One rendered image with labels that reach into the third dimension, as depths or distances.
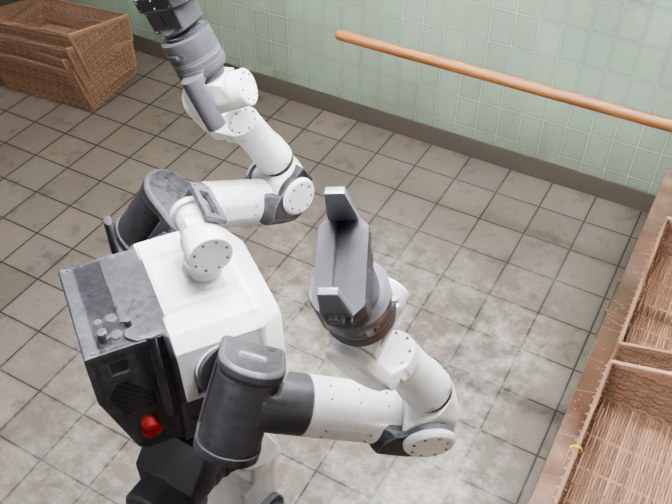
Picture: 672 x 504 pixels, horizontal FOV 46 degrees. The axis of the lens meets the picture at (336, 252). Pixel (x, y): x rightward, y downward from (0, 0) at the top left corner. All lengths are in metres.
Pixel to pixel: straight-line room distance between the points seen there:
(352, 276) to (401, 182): 2.82
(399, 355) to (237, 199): 0.55
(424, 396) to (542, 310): 2.06
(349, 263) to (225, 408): 0.36
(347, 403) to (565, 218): 2.52
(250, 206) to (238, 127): 0.15
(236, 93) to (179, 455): 0.63
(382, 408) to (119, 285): 0.44
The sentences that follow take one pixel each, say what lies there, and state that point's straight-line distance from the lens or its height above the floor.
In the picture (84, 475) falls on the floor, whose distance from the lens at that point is 2.75.
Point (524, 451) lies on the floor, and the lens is 2.74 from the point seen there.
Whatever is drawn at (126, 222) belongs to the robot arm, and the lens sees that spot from 1.44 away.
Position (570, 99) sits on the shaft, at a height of 1.19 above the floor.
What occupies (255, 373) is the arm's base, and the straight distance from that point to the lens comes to 1.07.
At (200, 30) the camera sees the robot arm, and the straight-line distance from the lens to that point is 1.36.
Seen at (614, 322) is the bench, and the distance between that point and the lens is 2.37.
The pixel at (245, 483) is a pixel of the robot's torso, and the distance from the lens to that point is 1.66.
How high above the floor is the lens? 2.27
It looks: 44 degrees down
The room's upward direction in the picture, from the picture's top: straight up
